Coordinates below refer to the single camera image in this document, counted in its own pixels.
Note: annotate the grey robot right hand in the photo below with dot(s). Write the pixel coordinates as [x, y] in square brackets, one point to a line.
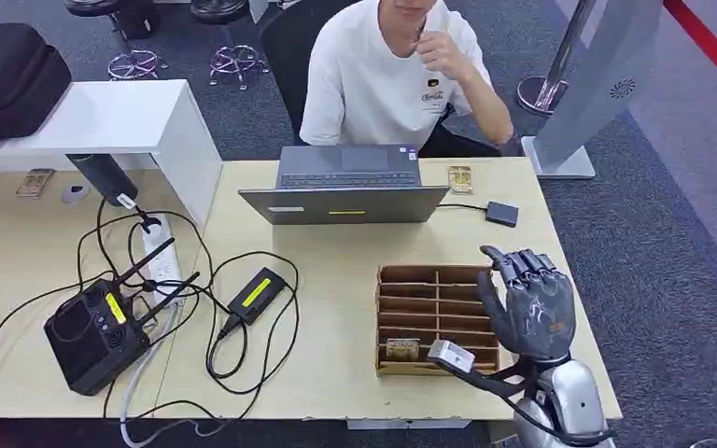
[535, 315]

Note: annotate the person's left hand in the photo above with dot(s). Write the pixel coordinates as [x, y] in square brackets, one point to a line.
[445, 56]

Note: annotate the stack of cards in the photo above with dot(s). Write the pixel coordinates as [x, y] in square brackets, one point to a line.
[460, 179]

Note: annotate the card with printed face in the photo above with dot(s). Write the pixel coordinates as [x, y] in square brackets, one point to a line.
[402, 349]

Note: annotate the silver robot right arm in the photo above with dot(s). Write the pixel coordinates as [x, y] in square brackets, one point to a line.
[572, 402]

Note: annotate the person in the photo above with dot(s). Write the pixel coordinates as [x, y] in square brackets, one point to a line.
[377, 86]

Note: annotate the black adapter box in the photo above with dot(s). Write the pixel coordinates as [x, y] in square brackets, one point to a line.
[502, 214]

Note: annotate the wooden card box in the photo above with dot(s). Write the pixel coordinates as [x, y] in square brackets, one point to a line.
[408, 309]

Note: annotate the grey panel stand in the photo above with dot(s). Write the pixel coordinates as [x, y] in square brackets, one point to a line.
[596, 74]

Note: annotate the grey laptop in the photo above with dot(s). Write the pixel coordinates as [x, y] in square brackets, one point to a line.
[346, 207]

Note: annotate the chrome stool base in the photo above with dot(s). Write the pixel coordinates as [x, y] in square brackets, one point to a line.
[236, 62]
[134, 64]

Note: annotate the black stool seat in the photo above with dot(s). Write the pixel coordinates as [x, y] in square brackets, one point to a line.
[218, 10]
[91, 6]

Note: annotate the red barrier belt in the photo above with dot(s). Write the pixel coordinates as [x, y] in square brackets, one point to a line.
[714, 52]

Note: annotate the black power brick yellow label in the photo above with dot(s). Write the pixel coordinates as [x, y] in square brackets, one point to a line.
[254, 295]

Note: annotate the white desk shelf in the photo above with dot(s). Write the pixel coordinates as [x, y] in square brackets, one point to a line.
[114, 114]

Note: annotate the white power strip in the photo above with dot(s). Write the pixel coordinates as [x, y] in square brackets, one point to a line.
[162, 263]

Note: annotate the black cylinder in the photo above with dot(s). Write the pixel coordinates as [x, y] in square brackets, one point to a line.
[104, 178]

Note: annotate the small round grey disc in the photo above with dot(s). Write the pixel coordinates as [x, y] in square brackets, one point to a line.
[75, 193]

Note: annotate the small brown card holder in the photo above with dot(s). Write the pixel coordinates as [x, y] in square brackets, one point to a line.
[35, 183]

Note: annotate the black bag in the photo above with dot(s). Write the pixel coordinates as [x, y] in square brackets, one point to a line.
[6, 80]

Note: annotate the black router with antennas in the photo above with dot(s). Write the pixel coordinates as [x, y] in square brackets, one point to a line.
[89, 337]

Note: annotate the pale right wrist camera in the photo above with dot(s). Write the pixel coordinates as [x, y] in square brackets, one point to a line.
[451, 357]

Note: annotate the chrome stanchion post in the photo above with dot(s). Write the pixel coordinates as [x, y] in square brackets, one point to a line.
[538, 96]

